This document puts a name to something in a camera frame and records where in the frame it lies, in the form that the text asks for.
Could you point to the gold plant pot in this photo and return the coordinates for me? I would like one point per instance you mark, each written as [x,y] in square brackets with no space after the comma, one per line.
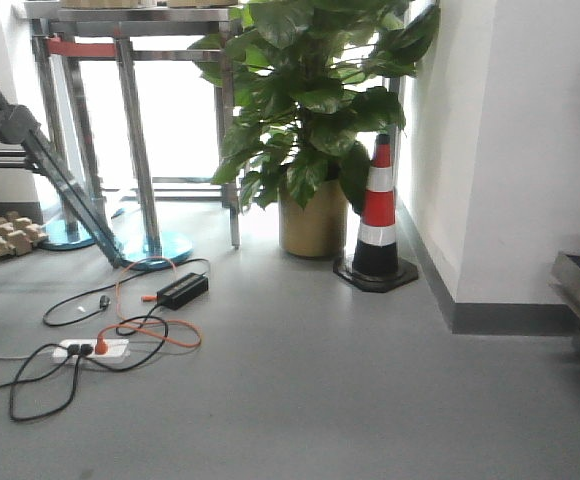
[319,229]

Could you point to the orange white traffic cone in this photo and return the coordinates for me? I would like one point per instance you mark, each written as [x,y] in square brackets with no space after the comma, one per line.
[375,265]

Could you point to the black power adapter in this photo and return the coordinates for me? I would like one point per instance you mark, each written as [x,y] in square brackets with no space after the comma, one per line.
[182,291]

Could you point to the blue round stanchion base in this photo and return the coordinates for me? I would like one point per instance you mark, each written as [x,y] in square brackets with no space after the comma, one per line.
[147,254]

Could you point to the green potted plant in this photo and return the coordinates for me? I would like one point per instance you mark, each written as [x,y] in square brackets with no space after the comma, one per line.
[303,84]

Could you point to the white power strip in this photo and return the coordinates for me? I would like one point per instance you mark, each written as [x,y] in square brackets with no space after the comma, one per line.
[117,351]

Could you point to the cardboard egg tray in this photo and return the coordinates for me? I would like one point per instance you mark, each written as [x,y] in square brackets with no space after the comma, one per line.
[19,235]

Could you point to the red barrier belt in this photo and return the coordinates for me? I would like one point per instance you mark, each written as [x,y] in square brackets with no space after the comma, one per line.
[71,49]

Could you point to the stainless steel table frame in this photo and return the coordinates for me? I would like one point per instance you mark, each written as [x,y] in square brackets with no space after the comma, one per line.
[118,22]

